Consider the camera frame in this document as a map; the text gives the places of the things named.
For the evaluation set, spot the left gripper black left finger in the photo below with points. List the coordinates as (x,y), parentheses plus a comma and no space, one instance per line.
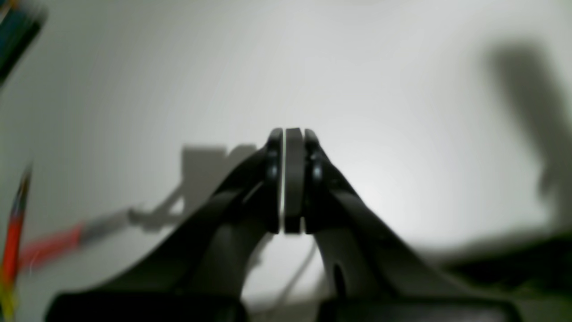
(197,274)

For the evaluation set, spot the red handled screwdriver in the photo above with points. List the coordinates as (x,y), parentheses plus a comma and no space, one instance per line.
(47,248)

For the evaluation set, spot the red pen at left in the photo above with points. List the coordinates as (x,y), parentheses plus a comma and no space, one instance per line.
(10,263)

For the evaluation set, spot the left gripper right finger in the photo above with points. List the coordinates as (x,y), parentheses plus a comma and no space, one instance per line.
(373,274)

